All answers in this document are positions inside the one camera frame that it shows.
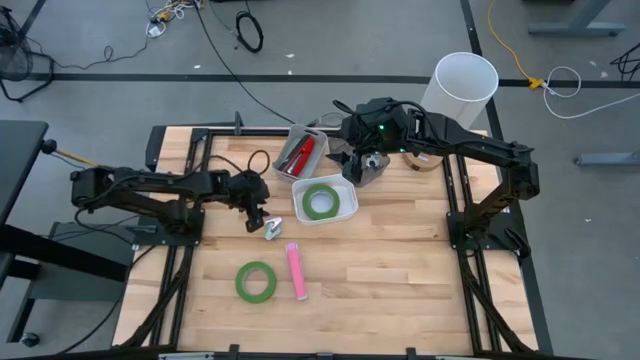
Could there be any red stapler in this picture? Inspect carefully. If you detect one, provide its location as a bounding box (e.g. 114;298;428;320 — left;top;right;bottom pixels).
288;136;318;178

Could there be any long black floor cable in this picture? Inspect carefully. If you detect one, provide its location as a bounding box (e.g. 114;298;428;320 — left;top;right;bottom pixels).
192;0;297;126

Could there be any coiled black cable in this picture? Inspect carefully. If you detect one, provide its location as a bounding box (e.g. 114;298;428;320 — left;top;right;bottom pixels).
234;10;265;54

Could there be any white floor cable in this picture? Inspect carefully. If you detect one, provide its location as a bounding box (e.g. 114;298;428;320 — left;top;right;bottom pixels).
542;65;640;121

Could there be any black stapler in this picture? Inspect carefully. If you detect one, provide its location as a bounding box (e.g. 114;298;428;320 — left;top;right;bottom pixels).
277;133;311;172

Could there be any green tape roll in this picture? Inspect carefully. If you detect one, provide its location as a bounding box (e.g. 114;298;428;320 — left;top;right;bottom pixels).
301;184;342;221
234;260;278;305

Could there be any white plastic bin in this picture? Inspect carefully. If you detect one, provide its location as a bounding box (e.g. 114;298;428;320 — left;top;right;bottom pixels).
291;173;360;227

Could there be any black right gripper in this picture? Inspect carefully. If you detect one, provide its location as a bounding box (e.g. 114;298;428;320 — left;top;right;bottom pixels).
327;98;409;187

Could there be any yellow floor cable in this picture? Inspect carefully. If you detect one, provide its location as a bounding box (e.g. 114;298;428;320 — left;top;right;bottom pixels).
487;0;547;92

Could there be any dark grey plastic bin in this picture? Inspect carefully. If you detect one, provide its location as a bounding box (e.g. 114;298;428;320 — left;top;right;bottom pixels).
341;148;392;189

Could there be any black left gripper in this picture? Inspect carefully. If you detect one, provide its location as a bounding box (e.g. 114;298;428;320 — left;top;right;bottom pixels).
227;169;271;234

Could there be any light grey plastic bin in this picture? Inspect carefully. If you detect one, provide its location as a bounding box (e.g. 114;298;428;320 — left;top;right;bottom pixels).
272;123;330;184

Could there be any black table frame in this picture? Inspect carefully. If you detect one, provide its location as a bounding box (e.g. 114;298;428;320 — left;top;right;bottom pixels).
112;112;554;360

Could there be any black desk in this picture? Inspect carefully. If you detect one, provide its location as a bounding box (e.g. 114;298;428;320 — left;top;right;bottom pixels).
0;119;132;346

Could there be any pink and white stapler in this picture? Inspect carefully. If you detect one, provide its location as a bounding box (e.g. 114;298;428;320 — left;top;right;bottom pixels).
284;241;309;302

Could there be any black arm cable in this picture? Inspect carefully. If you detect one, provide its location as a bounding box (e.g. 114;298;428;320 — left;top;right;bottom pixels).
199;148;272;177

